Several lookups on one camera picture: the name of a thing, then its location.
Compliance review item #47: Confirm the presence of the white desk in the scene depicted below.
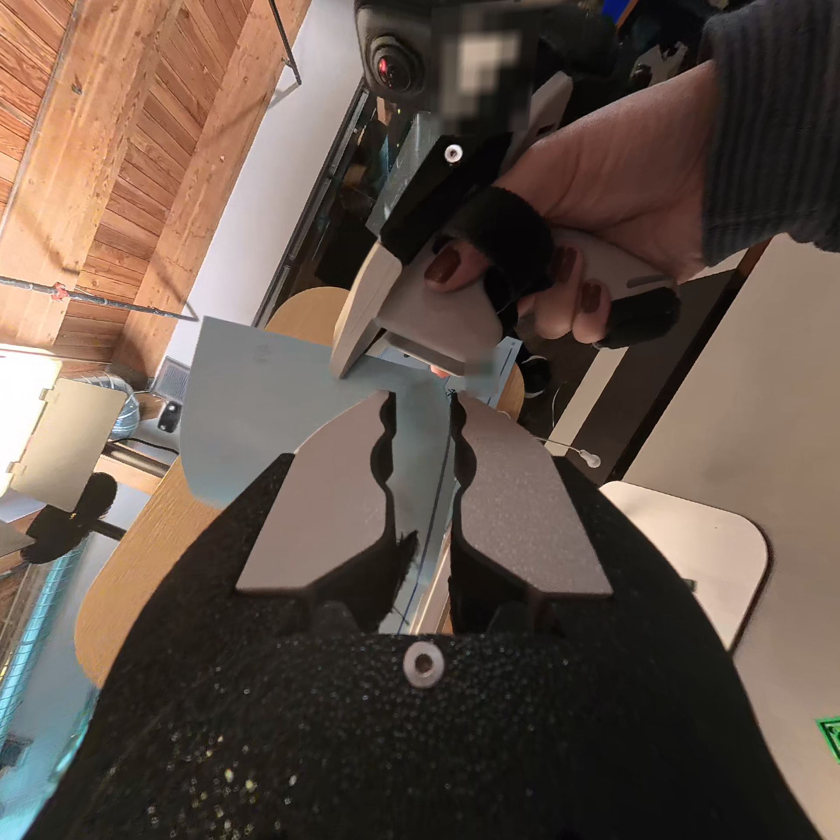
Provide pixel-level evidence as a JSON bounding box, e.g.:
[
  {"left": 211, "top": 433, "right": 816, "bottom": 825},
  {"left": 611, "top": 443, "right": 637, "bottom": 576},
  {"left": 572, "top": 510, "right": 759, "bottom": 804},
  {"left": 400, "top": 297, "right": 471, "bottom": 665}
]
[{"left": 617, "top": 235, "right": 840, "bottom": 840}]

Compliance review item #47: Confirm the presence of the spiral metal duct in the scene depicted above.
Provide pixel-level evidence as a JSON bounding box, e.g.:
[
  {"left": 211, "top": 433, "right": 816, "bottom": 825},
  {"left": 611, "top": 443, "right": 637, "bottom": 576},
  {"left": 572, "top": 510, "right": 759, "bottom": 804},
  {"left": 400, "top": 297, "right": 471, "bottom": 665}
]
[{"left": 0, "top": 545, "right": 89, "bottom": 723}]

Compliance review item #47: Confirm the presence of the silver flexible duct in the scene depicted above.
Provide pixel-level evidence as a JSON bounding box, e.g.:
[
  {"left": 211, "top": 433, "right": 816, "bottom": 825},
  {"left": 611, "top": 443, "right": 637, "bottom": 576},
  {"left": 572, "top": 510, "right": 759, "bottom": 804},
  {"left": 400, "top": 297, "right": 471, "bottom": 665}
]
[{"left": 108, "top": 374, "right": 142, "bottom": 441}]

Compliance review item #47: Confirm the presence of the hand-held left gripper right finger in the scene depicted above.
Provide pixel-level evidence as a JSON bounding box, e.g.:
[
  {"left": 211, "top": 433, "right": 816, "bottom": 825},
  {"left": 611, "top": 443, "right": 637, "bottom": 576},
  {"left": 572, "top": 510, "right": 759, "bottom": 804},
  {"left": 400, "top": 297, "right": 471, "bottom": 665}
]
[{"left": 449, "top": 392, "right": 615, "bottom": 603}]

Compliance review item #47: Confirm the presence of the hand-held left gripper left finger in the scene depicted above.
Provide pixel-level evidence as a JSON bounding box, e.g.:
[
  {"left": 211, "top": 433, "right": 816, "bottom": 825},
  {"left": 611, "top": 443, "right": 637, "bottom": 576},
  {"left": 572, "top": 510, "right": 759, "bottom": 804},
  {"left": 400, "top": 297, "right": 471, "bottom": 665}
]
[{"left": 235, "top": 392, "right": 399, "bottom": 597}]

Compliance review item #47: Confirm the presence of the grey air vent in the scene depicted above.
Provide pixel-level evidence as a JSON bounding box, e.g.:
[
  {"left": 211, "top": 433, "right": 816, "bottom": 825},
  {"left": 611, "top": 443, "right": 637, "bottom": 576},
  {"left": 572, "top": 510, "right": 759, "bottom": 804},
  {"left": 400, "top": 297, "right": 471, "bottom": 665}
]
[{"left": 154, "top": 357, "right": 193, "bottom": 403}]

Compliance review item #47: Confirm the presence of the light blue paper sheet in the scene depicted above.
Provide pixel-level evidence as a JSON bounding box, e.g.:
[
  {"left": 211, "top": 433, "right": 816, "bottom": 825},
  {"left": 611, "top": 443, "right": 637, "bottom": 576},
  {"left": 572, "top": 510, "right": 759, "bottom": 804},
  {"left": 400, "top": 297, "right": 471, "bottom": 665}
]
[{"left": 179, "top": 315, "right": 526, "bottom": 634}]

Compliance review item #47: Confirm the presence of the person's right hand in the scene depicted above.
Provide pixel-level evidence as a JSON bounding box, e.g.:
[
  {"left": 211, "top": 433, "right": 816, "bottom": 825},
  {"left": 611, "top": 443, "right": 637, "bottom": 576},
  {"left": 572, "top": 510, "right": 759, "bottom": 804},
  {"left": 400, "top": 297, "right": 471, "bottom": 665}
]
[{"left": 425, "top": 60, "right": 719, "bottom": 343}]

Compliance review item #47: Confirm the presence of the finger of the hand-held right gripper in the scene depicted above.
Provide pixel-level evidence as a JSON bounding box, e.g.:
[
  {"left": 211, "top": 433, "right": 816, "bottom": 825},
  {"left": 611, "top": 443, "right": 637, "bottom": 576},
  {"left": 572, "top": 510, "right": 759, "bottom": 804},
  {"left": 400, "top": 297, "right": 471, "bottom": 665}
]
[
  {"left": 377, "top": 261, "right": 502, "bottom": 379},
  {"left": 330, "top": 239, "right": 404, "bottom": 382}
]

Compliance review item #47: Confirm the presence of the softbox light on stand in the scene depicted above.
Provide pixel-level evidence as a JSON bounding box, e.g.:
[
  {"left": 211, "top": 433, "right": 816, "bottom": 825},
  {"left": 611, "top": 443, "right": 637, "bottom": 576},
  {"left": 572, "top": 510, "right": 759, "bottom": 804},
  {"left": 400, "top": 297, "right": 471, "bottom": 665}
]
[{"left": 0, "top": 348, "right": 129, "bottom": 565}]

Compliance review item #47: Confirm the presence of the white cord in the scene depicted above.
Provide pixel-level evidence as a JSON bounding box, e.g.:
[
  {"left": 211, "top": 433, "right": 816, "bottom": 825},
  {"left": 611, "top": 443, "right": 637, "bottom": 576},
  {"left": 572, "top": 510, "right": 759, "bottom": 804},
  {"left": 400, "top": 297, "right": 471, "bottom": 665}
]
[{"left": 533, "top": 438, "right": 602, "bottom": 468}]

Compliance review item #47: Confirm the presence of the person's right forearm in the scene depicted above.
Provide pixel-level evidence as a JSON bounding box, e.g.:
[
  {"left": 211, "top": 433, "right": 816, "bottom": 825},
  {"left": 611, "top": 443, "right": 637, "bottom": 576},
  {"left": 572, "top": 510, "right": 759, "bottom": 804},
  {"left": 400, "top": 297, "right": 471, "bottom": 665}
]
[{"left": 697, "top": 0, "right": 840, "bottom": 267}]

